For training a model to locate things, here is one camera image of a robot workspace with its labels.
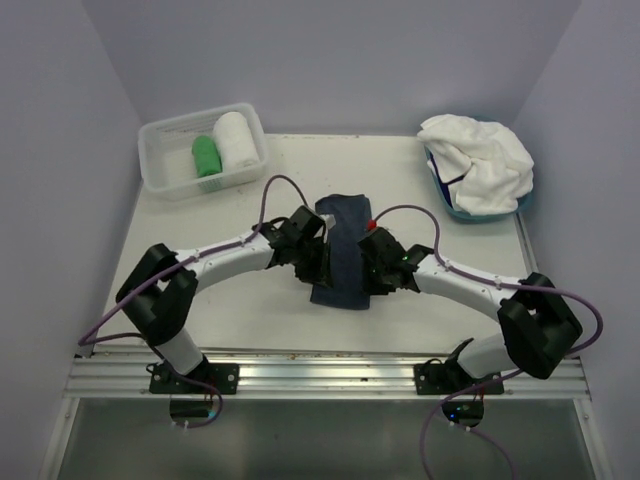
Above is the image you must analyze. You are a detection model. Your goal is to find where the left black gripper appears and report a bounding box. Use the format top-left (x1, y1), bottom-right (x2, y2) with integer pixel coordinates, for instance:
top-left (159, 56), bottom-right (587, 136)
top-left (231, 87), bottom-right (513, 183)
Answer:
top-left (291, 236), bottom-right (332, 287)

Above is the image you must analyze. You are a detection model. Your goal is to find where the dark blue towel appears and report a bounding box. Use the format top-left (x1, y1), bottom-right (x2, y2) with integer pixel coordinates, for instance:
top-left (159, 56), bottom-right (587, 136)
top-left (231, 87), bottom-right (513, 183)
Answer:
top-left (310, 194), bottom-right (372, 311)

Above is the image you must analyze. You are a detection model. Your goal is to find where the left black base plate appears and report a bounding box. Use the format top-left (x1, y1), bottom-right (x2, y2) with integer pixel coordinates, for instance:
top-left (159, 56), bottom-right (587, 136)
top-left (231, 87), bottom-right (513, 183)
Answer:
top-left (146, 363), bottom-right (240, 395)

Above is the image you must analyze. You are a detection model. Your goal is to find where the white plastic basket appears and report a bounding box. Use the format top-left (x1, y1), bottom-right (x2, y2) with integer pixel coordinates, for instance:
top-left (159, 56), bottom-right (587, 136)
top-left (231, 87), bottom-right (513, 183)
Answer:
top-left (138, 103), bottom-right (269, 200)

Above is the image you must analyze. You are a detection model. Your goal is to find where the white towel pile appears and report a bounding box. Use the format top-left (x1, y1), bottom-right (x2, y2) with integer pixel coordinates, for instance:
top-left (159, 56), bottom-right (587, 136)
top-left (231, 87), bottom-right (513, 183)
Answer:
top-left (417, 113), bottom-right (535, 216)

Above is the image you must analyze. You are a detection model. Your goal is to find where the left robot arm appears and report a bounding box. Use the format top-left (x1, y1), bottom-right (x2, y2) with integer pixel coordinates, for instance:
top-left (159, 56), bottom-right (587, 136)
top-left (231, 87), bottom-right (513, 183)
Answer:
top-left (116, 205), bottom-right (335, 393)

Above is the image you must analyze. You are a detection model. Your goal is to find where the purple cable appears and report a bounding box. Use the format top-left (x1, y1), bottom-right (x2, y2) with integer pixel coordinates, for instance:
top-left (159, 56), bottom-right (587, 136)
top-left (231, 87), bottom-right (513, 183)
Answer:
top-left (372, 204), bottom-right (608, 480)
top-left (77, 174), bottom-right (326, 429)

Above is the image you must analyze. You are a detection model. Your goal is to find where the white rolled towel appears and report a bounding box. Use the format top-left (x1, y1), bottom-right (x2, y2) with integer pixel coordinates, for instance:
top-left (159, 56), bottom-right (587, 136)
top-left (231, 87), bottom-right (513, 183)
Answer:
top-left (212, 111), bottom-right (259, 172)

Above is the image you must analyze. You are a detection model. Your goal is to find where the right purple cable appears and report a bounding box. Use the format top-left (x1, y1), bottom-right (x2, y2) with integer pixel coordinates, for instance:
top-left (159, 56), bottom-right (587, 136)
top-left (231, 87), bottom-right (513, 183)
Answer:
top-left (372, 204), bottom-right (608, 480)

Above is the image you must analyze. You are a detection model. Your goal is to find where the aluminium mounting rail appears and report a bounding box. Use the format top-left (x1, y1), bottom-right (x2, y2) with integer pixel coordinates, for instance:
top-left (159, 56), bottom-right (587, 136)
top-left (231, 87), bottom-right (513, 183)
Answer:
top-left (63, 345), bottom-right (590, 400)

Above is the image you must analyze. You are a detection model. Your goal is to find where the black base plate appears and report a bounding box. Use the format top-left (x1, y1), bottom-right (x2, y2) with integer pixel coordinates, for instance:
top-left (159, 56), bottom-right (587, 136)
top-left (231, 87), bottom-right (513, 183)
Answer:
top-left (413, 358), bottom-right (500, 395)
top-left (146, 363), bottom-right (240, 395)

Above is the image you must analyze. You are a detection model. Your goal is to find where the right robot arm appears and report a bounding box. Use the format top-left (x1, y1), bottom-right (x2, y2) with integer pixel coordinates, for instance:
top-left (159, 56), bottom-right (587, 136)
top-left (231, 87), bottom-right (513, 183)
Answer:
top-left (358, 227), bottom-right (583, 393)

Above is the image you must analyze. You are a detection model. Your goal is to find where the teal plastic basin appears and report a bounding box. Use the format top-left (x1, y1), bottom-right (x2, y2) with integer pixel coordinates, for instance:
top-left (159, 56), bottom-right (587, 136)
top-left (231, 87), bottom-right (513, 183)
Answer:
top-left (423, 117), bottom-right (536, 225)

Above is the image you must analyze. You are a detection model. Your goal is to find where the green rolled towel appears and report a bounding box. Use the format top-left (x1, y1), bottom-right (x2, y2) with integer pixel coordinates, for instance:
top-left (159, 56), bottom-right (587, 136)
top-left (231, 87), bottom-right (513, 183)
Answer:
top-left (191, 135), bottom-right (223, 178)

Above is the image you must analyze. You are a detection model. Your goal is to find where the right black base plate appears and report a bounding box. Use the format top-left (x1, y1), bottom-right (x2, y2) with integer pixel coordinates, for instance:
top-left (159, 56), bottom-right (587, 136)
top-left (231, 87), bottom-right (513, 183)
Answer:
top-left (413, 358), bottom-right (500, 395)

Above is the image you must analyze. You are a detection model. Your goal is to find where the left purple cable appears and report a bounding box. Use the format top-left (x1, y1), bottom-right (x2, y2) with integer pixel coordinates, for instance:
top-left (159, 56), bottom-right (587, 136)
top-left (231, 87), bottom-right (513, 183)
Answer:
top-left (77, 174), bottom-right (326, 429)

